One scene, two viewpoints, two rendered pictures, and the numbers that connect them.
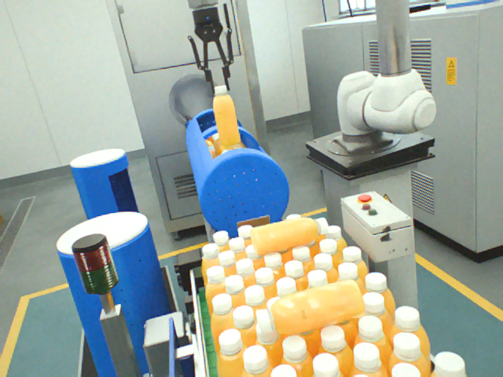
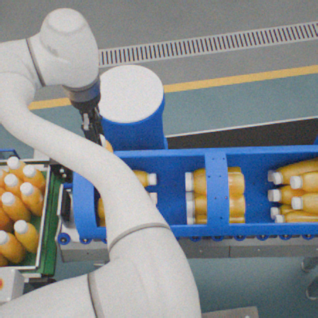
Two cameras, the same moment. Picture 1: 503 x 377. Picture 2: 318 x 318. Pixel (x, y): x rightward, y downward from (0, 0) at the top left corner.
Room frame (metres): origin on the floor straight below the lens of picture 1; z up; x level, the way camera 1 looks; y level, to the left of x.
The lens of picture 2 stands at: (1.70, -0.58, 2.52)
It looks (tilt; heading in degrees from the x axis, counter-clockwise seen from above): 60 degrees down; 103
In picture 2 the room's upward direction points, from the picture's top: 6 degrees counter-clockwise
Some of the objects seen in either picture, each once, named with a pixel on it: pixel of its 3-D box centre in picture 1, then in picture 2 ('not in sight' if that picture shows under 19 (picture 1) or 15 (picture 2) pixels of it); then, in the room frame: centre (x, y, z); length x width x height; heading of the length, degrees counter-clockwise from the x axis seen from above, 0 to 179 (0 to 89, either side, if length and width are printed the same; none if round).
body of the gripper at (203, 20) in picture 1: (207, 25); (86, 100); (1.40, 0.06, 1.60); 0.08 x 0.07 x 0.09; 98
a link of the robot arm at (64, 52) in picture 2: not in sight; (64, 48); (1.38, 0.06, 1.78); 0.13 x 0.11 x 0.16; 27
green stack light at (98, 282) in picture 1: (99, 274); not in sight; (0.79, 0.33, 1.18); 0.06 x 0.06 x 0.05
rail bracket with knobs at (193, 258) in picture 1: (193, 271); (61, 163); (1.14, 0.22, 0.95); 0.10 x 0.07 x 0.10; 98
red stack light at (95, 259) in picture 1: (93, 254); not in sight; (0.79, 0.33, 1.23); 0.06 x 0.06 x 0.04
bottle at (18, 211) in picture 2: not in sight; (15, 209); (1.04, 0.01, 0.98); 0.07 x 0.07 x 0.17
